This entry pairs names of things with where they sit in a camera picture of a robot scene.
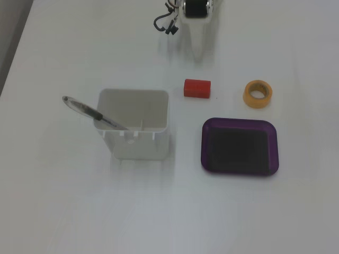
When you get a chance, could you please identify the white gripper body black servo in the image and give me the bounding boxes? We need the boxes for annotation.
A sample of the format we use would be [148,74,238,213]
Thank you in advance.
[181,0,216,23]

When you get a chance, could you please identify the yellow tape roll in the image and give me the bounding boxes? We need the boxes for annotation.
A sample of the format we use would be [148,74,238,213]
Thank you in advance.
[243,80,273,109]

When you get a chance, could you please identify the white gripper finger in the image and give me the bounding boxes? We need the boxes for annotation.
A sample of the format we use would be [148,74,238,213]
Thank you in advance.
[185,22,209,63]

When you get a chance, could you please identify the white plastic box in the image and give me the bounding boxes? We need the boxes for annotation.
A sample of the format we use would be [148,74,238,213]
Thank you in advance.
[96,88,170,161]

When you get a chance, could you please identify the black silver pen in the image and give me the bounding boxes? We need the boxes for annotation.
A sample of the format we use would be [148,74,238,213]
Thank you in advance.
[62,95,130,131]

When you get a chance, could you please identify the black cable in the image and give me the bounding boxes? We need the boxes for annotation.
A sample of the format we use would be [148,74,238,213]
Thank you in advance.
[153,10,179,35]

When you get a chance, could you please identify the purple metal tray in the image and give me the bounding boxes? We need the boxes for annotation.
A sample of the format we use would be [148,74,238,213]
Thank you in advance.
[201,117,280,177]

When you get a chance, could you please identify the red block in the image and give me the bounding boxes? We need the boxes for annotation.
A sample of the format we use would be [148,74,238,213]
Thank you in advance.
[183,78,211,99]

